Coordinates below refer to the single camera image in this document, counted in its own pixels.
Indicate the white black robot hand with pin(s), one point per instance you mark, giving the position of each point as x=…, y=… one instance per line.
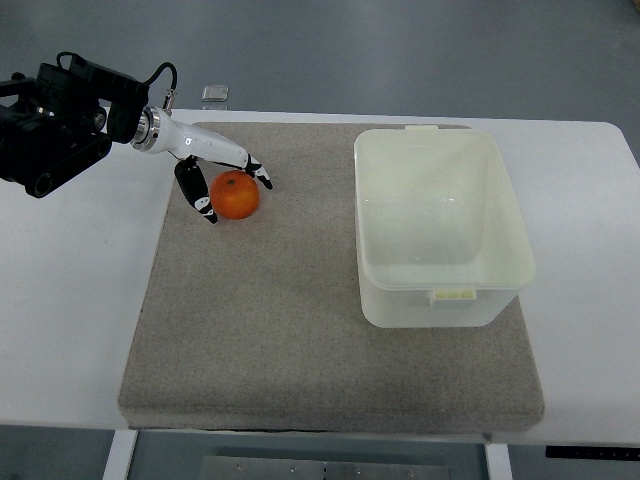
x=189, y=144

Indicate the orange fruit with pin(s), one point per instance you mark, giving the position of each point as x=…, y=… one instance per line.
x=234, y=195

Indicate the white plastic box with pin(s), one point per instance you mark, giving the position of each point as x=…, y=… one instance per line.
x=440, y=238

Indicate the small clear floor object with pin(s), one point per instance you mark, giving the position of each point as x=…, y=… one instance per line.
x=215, y=93

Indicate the grey foam mat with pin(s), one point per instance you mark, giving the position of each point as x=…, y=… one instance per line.
x=256, y=324

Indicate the white left table leg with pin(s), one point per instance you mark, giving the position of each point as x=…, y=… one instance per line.
x=120, y=455

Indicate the white table leg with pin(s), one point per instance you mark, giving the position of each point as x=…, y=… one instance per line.
x=498, y=462
x=120, y=455

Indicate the white right table leg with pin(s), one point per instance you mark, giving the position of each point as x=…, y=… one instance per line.
x=498, y=462

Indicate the black table control panel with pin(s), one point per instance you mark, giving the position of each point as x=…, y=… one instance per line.
x=593, y=453

